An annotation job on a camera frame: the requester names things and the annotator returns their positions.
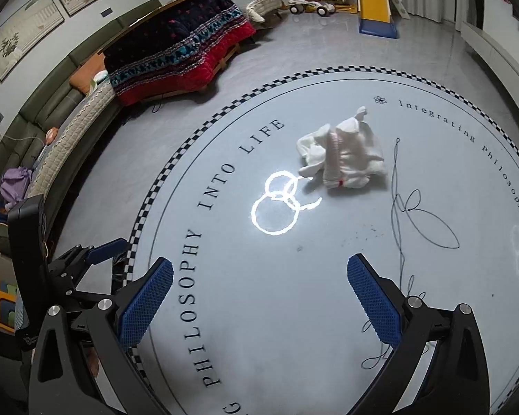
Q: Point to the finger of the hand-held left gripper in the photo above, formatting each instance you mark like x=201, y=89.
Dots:
x=108, y=250
x=91, y=292

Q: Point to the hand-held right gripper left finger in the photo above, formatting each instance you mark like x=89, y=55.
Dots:
x=147, y=298

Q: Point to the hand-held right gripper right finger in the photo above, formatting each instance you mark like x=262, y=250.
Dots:
x=372, y=298

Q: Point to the white cloth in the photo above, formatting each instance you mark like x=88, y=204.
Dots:
x=350, y=151

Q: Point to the purple backpack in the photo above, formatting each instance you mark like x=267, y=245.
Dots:
x=17, y=181

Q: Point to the pink round toy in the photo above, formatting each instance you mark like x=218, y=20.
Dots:
x=51, y=135

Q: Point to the grey quilted sofa cover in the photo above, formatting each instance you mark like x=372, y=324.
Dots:
x=69, y=138

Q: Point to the dark green sofa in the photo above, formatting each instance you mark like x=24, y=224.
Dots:
x=47, y=99

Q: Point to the white green packet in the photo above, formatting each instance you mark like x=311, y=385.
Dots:
x=98, y=78

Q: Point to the orange cushion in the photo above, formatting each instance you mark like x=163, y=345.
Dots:
x=84, y=78

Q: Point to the table with red patterned cloth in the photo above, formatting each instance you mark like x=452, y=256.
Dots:
x=177, y=52

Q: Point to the wide plant framed picture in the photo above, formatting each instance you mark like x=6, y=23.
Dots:
x=21, y=34

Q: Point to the white low cabinet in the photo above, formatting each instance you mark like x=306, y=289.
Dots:
x=501, y=56

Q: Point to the yellow blue children's slide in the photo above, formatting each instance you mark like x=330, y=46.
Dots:
x=374, y=0

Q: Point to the white toy car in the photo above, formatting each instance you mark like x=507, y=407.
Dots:
x=307, y=6

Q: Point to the dark wall switch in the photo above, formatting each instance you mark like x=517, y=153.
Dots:
x=106, y=11

